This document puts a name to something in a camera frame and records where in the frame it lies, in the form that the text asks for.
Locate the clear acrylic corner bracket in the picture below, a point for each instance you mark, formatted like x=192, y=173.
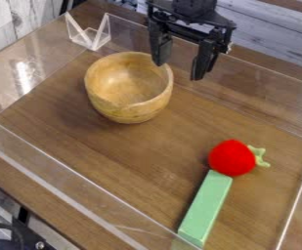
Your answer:
x=91, y=38

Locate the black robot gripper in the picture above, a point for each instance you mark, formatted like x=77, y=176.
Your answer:
x=193, y=20

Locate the red felt strawberry toy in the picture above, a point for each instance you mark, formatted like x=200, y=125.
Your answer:
x=235, y=159

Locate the clear acrylic tray wall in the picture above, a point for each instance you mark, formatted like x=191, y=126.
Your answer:
x=95, y=218

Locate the wooden bowl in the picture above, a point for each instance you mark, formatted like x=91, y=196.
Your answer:
x=128, y=87

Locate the green rectangular block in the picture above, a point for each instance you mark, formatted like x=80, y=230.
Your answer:
x=200, y=218

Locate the black table clamp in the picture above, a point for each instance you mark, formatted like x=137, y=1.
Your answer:
x=33, y=240

